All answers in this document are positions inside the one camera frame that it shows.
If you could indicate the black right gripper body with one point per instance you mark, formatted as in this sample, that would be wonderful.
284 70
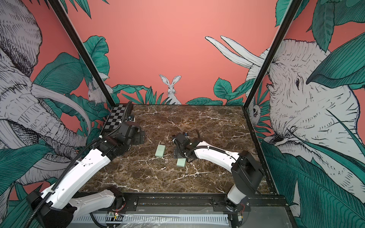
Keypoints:
180 154

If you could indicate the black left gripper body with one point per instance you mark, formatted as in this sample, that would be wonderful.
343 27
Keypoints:
137 140

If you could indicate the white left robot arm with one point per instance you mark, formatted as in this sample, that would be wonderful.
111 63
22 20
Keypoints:
56 207

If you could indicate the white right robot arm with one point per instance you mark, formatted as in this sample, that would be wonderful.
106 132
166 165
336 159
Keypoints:
247 173

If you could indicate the mint green closed box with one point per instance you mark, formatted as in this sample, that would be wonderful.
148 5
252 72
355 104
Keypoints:
181 162

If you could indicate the black white checkerboard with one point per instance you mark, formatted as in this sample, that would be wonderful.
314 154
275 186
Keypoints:
115 117

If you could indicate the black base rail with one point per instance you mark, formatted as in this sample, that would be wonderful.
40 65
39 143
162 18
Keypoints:
217 201

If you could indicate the white slotted cable duct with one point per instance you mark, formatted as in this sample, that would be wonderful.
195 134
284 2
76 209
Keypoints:
211 219

